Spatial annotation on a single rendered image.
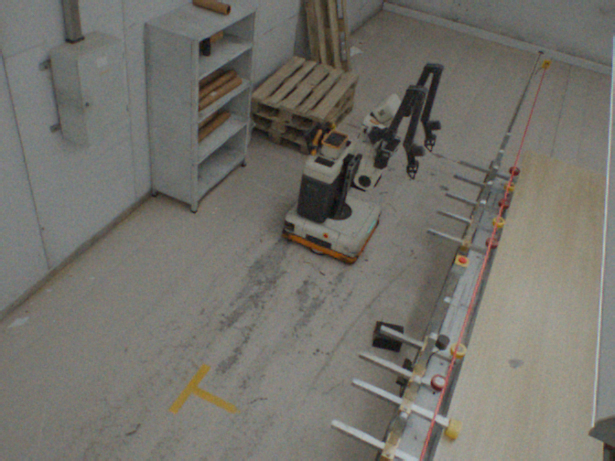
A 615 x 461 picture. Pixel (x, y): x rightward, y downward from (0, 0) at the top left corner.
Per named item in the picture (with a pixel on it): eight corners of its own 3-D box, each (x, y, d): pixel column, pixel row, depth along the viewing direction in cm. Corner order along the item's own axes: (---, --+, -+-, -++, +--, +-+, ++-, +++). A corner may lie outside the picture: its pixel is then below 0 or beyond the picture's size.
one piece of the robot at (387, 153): (367, 165, 422) (373, 140, 408) (379, 148, 442) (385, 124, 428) (387, 172, 418) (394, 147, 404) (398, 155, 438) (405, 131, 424)
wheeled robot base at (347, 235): (279, 238, 476) (282, 215, 460) (310, 199, 522) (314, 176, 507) (353, 268, 460) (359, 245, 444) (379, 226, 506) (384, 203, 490)
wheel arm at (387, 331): (378, 333, 313) (380, 328, 310) (381, 329, 315) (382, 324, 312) (455, 366, 302) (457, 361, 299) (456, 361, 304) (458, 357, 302)
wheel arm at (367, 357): (357, 359, 293) (359, 353, 290) (360, 354, 295) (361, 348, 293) (437, 394, 282) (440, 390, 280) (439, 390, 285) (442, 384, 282)
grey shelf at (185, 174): (152, 196, 501) (143, 22, 402) (207, 150, 567) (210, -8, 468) (194, 213, 491) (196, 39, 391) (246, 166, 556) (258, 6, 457)
